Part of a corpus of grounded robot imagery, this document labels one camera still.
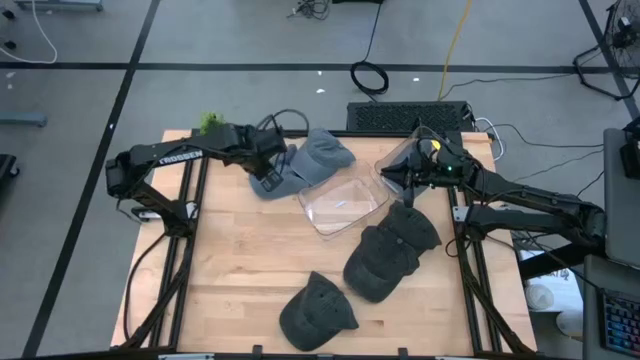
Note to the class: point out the green plant in white pot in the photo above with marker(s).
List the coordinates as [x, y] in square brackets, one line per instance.
[212, 122]

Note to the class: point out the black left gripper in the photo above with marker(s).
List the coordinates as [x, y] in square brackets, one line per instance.
[260, 145]

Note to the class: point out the grey table foot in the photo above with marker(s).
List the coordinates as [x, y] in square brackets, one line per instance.
[22, 119]
[60, 4]

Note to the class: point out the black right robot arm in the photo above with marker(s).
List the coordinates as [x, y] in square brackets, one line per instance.
[525, 200]

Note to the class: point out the light blue-grey baseball cap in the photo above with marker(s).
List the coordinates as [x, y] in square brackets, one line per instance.
[280, 186]
[322, 155]

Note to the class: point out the grey laptop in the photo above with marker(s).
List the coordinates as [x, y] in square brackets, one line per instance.
[622, 200]

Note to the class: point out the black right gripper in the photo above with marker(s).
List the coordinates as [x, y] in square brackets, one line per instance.
[440, 170]

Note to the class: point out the black mesh computer case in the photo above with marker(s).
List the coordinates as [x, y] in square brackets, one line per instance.
[410, 116]

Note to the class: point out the black aluminium table frame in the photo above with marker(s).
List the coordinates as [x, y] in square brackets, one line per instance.
[365, 133]

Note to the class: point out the black floor fan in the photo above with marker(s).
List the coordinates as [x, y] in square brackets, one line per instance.
[622, 35]

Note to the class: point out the backlit keyboard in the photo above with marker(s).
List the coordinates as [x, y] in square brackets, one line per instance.
[622, 322]

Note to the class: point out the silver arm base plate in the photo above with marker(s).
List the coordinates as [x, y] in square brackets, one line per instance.
[147, 215]
[460, 214]

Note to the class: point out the black chair base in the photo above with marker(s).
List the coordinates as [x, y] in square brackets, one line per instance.
[6, 167]

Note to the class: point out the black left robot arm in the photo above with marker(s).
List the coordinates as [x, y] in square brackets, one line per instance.
[175, 155]

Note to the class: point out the black desk device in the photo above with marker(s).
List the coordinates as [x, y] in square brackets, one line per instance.
[631, 157]

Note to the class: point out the white cardboard box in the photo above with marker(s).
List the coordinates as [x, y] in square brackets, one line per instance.
[550, 295]

